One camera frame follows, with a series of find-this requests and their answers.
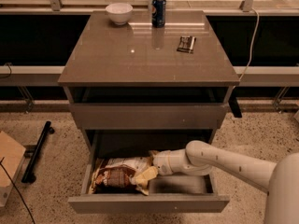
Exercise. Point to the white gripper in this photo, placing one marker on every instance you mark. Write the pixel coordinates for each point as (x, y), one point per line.
(162, 162)

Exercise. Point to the brown chip bag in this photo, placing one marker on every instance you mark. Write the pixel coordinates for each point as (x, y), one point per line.
(114, 174)

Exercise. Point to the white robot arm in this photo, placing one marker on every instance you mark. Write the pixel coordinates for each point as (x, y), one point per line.
(279, 180)

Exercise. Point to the open grey middle drawer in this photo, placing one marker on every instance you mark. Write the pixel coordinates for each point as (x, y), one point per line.
(167, 194)

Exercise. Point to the grey drawer cabinet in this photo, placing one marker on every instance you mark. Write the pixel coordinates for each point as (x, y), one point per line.
(138, 64)

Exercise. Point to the closed grey top drawer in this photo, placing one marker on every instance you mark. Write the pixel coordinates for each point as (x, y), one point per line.
(148, 117)

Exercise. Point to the black metal bar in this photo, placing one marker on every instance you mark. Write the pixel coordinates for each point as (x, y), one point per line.
(29, 176)

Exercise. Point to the dark snack packet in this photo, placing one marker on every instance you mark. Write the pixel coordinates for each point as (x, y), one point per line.
(186, 44)

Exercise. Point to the white bowl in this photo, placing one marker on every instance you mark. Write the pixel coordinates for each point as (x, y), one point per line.
(119, 13)

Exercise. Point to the blue pepsi can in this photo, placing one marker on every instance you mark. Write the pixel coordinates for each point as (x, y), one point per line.
(158, 13)

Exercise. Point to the grey metal rail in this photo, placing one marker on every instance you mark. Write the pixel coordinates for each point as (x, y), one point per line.
(253, 76)

